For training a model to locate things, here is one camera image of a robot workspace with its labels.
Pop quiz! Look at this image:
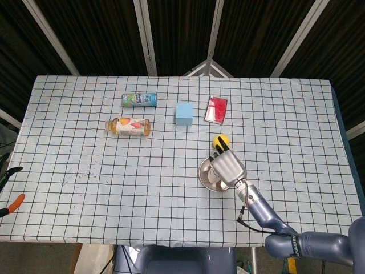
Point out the triangular white frame bracket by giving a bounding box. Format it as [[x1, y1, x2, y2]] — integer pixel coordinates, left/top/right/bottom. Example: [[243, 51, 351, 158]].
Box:
[[182, 59, 233, 78]]

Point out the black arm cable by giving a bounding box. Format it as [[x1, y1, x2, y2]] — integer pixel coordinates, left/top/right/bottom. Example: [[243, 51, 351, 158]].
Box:
[[237, 205, 295, 237]]

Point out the red flat card box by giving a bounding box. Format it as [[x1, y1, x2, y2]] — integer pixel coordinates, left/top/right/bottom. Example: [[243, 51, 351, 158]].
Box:
[[203, 95, 229, 125]]

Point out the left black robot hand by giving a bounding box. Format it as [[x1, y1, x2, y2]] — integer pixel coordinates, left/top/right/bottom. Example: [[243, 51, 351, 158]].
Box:
[[0, 166, 26, 220]]

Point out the yellow foam ball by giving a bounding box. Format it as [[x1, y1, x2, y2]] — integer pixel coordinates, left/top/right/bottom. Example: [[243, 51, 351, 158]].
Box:
[[212, 134, 231, 152]]

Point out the silver metal bowl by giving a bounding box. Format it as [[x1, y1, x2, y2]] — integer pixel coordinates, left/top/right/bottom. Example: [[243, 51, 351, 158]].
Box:
[[198, 156, 230, 192]]

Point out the dark blue undercloth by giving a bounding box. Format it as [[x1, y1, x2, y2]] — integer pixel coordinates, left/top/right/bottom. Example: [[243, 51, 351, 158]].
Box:
[[330, 82, 365, 220]]

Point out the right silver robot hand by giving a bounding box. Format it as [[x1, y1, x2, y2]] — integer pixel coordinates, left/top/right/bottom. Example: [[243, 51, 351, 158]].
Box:
[[209, 136, 248, 187]]

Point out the amber tea plastic bottle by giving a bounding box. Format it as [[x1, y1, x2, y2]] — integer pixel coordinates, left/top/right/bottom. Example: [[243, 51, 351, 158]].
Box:
[[104, 116, 151, 137]]

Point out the blue-green drink can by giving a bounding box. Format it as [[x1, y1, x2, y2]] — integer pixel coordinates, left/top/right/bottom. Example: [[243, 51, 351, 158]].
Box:
[[121, 92, 159, 108]]

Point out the white checked tablecloth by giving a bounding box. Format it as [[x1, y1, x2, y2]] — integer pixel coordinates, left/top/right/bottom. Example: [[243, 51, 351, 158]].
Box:
[[0, 74, 365, 248]]

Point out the brown cardboard box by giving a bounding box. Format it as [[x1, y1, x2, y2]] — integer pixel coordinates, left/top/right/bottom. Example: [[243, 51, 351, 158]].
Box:
[[69, 244, 84, 274]]

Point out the white metal frame post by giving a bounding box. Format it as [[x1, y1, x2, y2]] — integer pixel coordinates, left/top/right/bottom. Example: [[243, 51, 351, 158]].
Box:
[[22, 0, 80, 76], [270, 0, 329, 78], [205, 0, 225, 62], [133, 0, 158, 77]]

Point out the light blue foam cube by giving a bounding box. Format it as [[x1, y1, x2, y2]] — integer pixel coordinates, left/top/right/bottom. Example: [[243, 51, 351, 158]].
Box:
[[174, 102, 194, 127]]

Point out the white metal frame bar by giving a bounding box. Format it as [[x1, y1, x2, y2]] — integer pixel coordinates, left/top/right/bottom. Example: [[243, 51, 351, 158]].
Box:
[[0, 108, 22, 130], [346, 120, 365, 141]]

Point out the dark blue robot torso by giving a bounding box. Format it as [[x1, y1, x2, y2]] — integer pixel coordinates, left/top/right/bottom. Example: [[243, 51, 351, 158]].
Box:
[[113, 244, 237, 274]]

